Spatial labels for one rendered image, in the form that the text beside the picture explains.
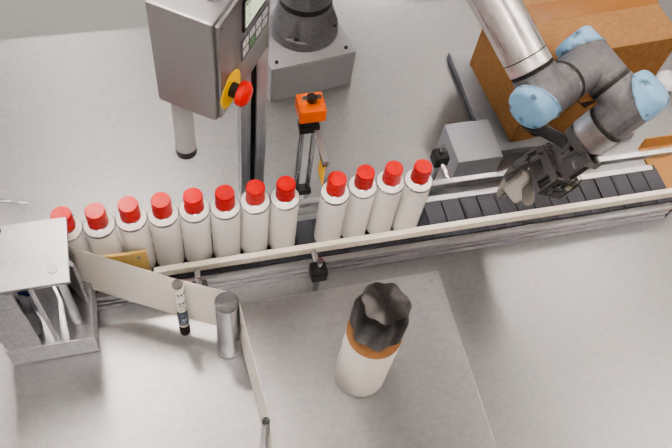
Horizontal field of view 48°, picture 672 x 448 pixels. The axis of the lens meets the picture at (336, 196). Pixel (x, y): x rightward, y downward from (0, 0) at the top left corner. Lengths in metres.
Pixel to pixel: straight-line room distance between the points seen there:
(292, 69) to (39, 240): 0.71
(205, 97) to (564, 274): 0.86
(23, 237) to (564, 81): 0.87
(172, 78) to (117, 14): 2.05
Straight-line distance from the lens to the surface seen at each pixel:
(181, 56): 1.03
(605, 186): 1.70
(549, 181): 1.42
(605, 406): 1.53
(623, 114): 1.36
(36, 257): 1.18
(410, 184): 1.36
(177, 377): 1.35
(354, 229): 1.43
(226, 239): 1.36
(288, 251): 1.41
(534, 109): 1.25
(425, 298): 1.44
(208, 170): 1.61
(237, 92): 1.07
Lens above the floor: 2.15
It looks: 57 degrees down
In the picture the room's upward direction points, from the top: 11 degrees clockwise
